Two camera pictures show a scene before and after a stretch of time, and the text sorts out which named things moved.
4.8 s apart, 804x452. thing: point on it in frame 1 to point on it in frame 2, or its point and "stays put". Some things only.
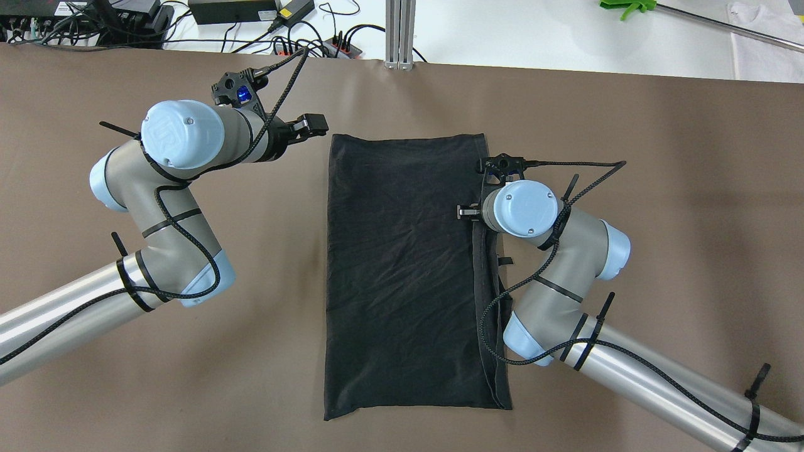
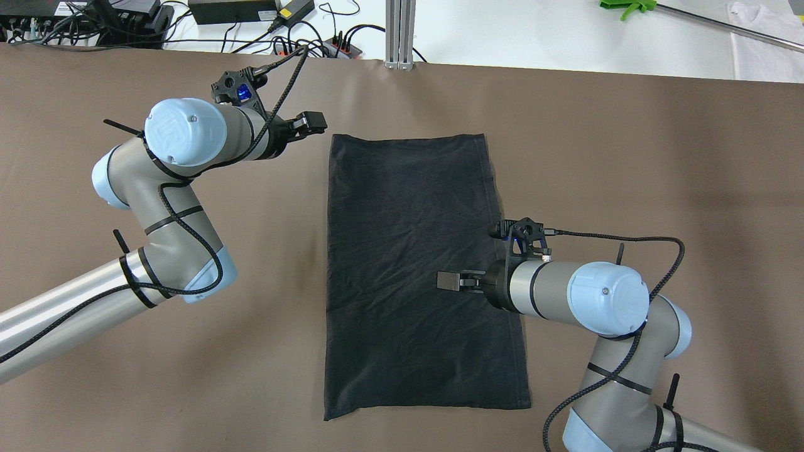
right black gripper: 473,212 to 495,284
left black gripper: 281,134 stays put
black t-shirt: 415,317 stays put
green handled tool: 630,5 stays put
